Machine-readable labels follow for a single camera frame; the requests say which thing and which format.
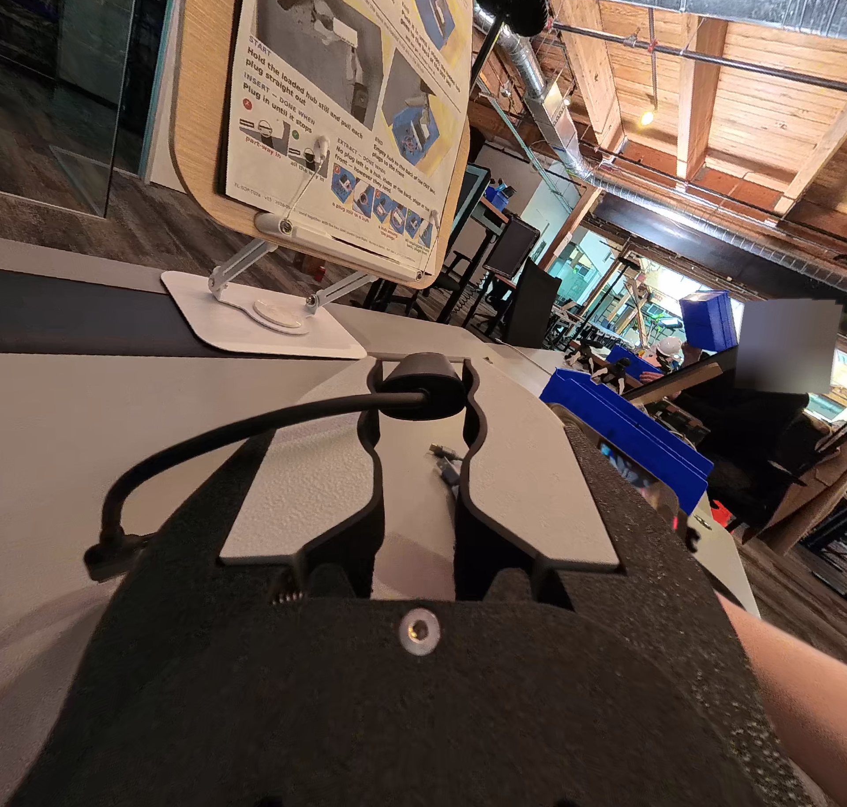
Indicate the person's right forearm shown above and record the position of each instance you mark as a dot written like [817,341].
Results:
[800,688]

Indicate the blue storage crate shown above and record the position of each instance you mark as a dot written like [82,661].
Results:
[499,195]

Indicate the blue plastic bin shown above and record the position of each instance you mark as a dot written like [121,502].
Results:
[628,360]
[615,423]

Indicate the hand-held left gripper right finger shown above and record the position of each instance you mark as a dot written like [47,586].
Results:
[536,483]

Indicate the red plastic object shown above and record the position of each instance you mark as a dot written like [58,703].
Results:
[726,514]

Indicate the round ceiling lamp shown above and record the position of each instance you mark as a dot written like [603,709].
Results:
[647,117]

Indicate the blue plastic crate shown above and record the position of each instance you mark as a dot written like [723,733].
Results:
[708,320]

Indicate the white hard hat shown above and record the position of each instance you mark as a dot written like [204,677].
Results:
[669,347]

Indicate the black ceiling pipe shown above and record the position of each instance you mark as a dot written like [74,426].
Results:
[695,57]

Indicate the printed instruction sheet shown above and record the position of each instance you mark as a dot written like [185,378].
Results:
[344,178]

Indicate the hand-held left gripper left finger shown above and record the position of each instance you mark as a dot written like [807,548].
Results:
[304,509]

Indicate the black framed cabinet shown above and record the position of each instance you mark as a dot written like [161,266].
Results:
[471,205]

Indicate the black computer monitor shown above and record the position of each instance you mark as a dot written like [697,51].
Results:
[513,248]

